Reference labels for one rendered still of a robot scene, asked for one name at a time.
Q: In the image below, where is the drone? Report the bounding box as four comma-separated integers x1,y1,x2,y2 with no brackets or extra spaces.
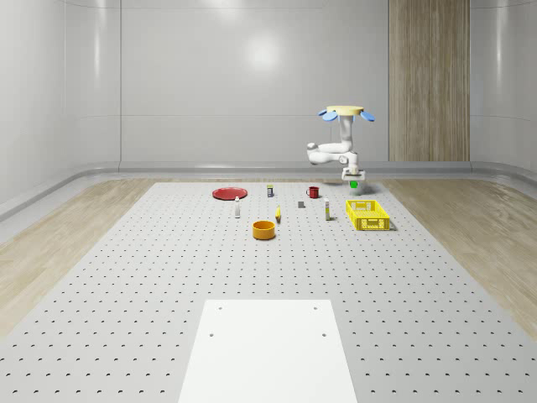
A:
316,105,376,123

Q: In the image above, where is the yellow basket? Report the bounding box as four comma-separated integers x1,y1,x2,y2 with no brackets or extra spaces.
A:
345,199,392,232

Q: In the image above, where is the red plate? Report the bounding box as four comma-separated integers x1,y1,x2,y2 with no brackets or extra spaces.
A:
211,186,249,202

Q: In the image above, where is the white board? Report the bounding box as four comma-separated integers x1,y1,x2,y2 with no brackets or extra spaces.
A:
177,298,359,403

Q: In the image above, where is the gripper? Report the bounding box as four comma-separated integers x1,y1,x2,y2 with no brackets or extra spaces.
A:
341,166,367,186

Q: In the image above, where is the yellow bowl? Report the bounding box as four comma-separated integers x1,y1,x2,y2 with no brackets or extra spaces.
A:
252,220,277,242

